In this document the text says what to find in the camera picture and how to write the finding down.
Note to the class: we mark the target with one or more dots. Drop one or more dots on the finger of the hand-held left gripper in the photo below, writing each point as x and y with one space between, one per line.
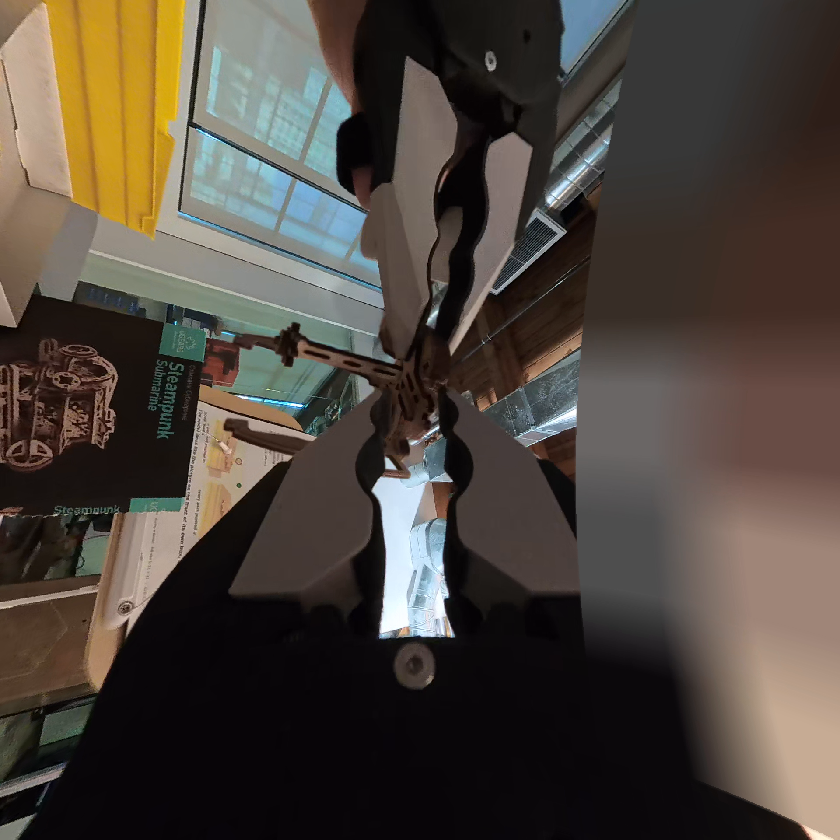
508 197
410 197

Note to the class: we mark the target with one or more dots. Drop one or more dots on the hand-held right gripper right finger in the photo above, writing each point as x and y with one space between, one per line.
518 525

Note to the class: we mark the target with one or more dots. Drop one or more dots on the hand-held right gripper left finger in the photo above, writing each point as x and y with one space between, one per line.
308 525

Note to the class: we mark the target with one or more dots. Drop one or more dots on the wooden gear model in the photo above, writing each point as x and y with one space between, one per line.
410 387

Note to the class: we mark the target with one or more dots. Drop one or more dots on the black model kit box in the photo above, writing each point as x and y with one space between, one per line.
131 315

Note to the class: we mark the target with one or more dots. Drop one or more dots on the person's left hand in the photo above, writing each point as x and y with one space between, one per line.
338 52

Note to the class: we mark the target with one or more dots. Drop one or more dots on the white air vent grille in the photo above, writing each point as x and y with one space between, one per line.
531 249

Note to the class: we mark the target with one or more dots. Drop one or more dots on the laminated instruction sheet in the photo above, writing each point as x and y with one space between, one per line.
216 485

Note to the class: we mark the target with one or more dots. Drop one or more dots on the tan wooden board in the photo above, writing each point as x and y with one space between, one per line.
262 407

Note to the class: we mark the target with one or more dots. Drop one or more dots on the glass window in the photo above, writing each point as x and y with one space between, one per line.
262 164

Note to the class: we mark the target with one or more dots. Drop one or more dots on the yellow plastic bin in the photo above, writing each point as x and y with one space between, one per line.
111 98

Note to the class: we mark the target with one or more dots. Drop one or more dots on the white cardboard box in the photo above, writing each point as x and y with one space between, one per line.
33 131

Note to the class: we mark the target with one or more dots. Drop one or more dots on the silver round air duct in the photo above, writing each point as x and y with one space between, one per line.
571 164

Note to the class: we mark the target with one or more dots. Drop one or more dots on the silver rectangular air duct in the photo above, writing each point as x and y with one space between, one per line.
538 400

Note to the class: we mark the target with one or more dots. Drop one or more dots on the white plastic bracket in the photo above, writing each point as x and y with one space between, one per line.
131 577

